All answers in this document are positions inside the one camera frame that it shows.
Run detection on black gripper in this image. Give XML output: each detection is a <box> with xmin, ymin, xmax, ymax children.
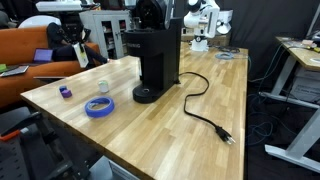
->
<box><xmin>59</xmin><ymin>11</ymin><xmax>92</xmax><ymax>53</ymax></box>

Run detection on small white cup green rim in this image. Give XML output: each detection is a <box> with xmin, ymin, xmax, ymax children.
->
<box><xmin>97</xmin><ymin>79</ymin><xmax>110</xmax><ymax>94</ymax></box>

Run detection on person in black clothes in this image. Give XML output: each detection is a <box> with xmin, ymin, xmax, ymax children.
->
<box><xmin>45</xmin><ymin>21</ymin><xmax>111</xmax><ymax>69</ymax></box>

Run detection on grey cabinet with glass doors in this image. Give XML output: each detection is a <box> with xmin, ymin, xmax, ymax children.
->
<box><xmin>79</xmin><ymin>9</ymin><xmax>133</xmax><ymax>61</ymax></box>

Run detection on purple laptop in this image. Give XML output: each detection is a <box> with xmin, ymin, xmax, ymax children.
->
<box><xmin>32</xmin><ymin>48</ymin><xmax>54</xmax><ymax>65</ymax></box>

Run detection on white round chair back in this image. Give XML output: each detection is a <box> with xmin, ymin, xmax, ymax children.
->
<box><xmin>18</xmin><ymin>15</ymin><xmax>61</xmax><ymax>29</ymax></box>

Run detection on purple block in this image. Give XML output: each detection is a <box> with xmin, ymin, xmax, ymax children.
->
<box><xmin>60</xmin><ymin>89</ymin><xmax>73</xmax><ymax>99</ymax></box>

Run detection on orange sofa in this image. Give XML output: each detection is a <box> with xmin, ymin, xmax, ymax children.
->
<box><xmin>0</xmin><ymin>26</ymin><xmax>101</xmax><ymax>109</ymax></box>

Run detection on grey tablet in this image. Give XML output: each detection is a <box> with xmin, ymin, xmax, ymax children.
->
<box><xmin>0</xmin><ymin>65</ymin><xmax>30</xmax><ymax>79</ymax></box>

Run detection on black Keurig coffee machine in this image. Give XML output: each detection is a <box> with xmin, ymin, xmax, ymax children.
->
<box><xmin>123</xmin><ymin>0</ymin><xmax>183</xmax><ymax>104</ymax></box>

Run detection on blue tape roll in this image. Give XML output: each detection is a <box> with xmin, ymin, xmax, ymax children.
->
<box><xmin>84</xmin><ymin>96</ymin><xmax>116</xmax><ymax>119</ymax></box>

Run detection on black metal stand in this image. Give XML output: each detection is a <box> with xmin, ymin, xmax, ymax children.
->
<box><xmin>0</xmin><ymin>111</ymin><xmax>101</xmax><ymax>180</ymax></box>

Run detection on white labelled bin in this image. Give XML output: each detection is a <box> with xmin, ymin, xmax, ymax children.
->
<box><xmin>89</xmin><ymin>155</ymin><xmax>141</xmax><ymax>180</ymax></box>

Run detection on wooden side desk white legs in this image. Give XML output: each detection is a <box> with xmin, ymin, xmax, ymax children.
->
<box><xmin>259</xmin><ymin>35</ymin><xmax>320</xmax><ymax>174</ymax></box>

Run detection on pink small box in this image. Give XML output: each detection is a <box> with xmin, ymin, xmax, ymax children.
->
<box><xmin>300</xmin><ymin>39</ymin><xmax>314</xmax><ymax>48</ymax></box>

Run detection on white storage box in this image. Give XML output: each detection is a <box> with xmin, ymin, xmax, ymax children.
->
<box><xmin>289</xmin><ymin>68</ymin><xmax>320</xmax><ymax>103</ymax></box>

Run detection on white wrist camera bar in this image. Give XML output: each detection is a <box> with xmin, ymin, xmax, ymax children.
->
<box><xmin>35</xmin><ymin>0</ymin><xmax>83</xmax><ymax>13</ymax></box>

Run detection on orange handle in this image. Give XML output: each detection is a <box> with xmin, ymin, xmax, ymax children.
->
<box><xmin>0</xmin><ymin>129</ymin><xmax>22</xmax><ymax>143</ymax></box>

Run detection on coiled black cable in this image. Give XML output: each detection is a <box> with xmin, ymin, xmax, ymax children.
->
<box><xmin>211</xmin><ymin>45</ymin><xmax>241</xmax><ymax>54</ymax></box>

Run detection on black power cord with plug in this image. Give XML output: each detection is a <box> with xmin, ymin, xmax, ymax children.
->
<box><xmin>177</xmin><ymin>71</ymin><xmax>236</xmax><ymax>146</ymax></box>

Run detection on blue floor cable bundle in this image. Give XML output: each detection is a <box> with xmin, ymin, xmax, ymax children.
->
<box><xmin>246</xmin><ymin>93</ymin><xmax>284</xmax><ymax>148</ymax></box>

